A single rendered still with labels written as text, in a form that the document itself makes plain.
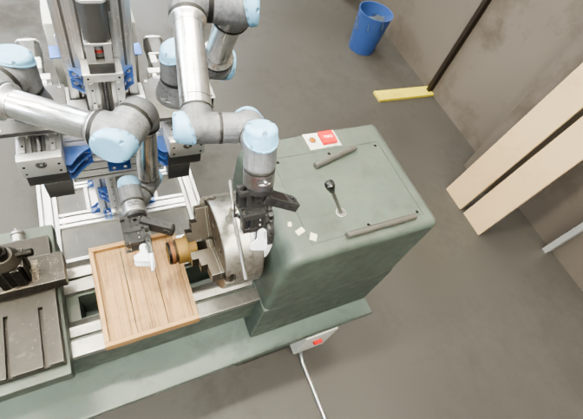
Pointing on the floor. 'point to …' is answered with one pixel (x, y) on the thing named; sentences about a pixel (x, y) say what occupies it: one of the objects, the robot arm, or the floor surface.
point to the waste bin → (370, 27)
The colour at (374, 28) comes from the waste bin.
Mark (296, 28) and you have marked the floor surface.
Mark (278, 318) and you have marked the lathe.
